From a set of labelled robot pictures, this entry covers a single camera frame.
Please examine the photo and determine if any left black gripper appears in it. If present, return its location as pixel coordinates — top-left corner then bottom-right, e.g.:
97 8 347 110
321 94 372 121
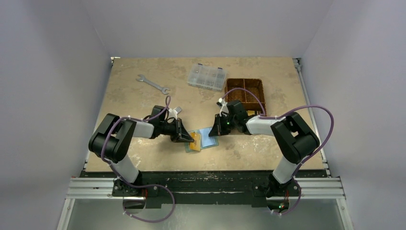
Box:
159 117 193 142

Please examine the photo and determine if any brown woven basket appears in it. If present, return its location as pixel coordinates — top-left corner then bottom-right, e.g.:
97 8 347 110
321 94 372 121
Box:
225 78 267 115

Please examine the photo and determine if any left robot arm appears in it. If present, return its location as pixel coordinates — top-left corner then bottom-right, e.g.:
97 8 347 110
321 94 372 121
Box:
88 105 195 196

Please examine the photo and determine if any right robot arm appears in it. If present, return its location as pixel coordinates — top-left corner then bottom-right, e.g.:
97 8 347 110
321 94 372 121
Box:
208 99 320 197

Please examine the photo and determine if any clear plastic organizer box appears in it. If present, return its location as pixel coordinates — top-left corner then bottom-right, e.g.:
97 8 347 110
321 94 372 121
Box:
187 63 227 92

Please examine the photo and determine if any silver open-end wrench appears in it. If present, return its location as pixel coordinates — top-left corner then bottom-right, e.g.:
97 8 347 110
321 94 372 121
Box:
137 74 170 95

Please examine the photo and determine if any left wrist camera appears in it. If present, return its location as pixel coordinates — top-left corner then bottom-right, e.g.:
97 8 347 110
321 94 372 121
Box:
168 106 182 120

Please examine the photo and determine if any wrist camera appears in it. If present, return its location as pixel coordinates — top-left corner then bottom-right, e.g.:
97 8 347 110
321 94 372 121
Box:
216 98 229 116
168 106 182 120

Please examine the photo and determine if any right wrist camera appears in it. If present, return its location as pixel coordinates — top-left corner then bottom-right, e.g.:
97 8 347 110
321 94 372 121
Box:
216 98 229 116

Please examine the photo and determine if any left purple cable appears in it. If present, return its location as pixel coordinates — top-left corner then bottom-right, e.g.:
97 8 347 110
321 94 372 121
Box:
101 95 172 191

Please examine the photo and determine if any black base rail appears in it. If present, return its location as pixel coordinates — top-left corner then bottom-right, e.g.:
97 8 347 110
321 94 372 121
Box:
111 171 327 208

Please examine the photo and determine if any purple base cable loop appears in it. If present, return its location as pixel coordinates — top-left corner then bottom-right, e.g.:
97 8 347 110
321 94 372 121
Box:
122 184 176 223

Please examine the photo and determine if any aluminium frame rail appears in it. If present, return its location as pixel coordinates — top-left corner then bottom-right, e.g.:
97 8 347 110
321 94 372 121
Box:
293 58 345 196

